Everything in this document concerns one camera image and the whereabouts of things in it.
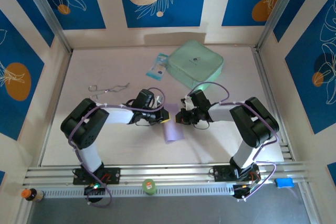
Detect metal tongs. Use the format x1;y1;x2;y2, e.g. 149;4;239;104
88;82;131;100

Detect blue wet wipes packet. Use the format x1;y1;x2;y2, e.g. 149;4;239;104
145;52;169;80

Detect mint green zip pouch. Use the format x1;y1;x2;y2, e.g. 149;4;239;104
166;39;225;91

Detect green jar with orange label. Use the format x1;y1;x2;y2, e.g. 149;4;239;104
142;178;158;196

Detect black controller board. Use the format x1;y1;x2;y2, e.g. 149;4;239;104
233;183;254;200
83;184;106;196

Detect blue box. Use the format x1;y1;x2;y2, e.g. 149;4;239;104
275;177;294;189

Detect brown bottle with orange cap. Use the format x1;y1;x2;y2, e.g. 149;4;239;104
20;187;45;203

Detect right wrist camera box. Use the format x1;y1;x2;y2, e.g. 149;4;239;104
181;97;194;110

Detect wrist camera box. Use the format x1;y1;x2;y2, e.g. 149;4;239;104
181;97;194;110
154;94;165;108

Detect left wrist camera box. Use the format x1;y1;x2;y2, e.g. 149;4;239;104
154;94;165;108

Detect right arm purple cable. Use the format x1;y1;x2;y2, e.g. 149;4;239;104
187;82;279;201

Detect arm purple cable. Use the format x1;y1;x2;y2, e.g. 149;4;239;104
187;82;279;201
68;87;165;208

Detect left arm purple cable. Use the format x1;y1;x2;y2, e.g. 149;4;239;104
68;87;165;208

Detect aluminium mounting rail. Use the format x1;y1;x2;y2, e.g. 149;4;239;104
22;160;314;187

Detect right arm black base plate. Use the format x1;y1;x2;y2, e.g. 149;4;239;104
212;165;260;183

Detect aluminium side rail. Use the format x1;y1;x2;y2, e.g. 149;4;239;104
251;47;293;162

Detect grey slotted cable duct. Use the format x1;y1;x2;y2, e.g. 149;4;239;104
39;184;237;199

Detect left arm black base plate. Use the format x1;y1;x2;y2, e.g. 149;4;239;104
72;167;121;185

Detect aluminium frame post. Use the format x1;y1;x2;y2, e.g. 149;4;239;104
19;0;74;53
256;0;324;51

